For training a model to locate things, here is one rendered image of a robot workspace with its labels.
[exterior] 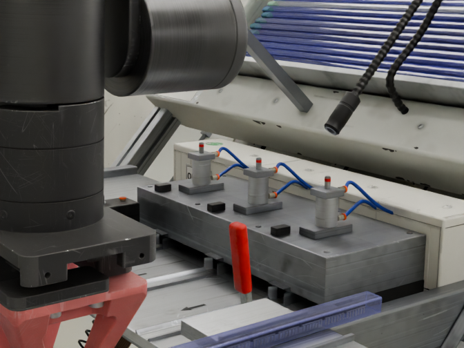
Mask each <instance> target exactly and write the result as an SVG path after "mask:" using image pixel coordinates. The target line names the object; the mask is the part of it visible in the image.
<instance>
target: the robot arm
mask: <svg viewBox="0 0 464 348"><path fill-rule="evenodd" d="M247 43H248V27H247V18H246V15H245V11H244V7H243V5H242V2H241V0H0V348H53V346H54V343H55V340H56V337H57V333H58V331H59V326H60V324H61V322H63V321H66V320H71V319H74V318H80V317H83V316H88V315H91V314H97V315H96V318H95V321H94V323H93V326H92V328H91V330H90V333H89V336H88V339H87V341H86V344H85V347H84V348H115V346H116V344H117V343H118V341H119V339H120V338H121V336H122V335H123V333H124V332H125V330H126V328H127V327H128V325H129V324H130V322H131V320H132V319H133V317H134V316H135V314H136V313H137V311H138V309H139V308H140V306H141V305H142V303H143V301H144V300H145V298H146V296H147V280H145V279H144V278H142V277H140V276H139V275H137V274H135V273H133V272H132V271H131V270H132V267H133V266H137V265H141V264H147V263H150V262H153V261H154V260H155V252H156V230H155V229H152V228H151V227H149V226H146V225H144V224H142V223H140V222H138V221H136V220H134V219H132V218H129V217H127V216H125V215H123V214H121V213H119V212H117V211H114V210H112V209H110V208H108V207H107V206H104V89H106V90H107V91H108V92H109V93H110V94H112V95H114V96H118V97H127V96H136V95H153V94H162V93H178V92H186V91H195V90H212V89H219V88H223V87H225V86H226V85H228V84H230V83H231V82H232V81H233V80H234V79H235V77H236V76H237V74H238V73H239V71H240V69H241V67H242V64H243V62H244V58H245V55H246V52H247Z"/></svg>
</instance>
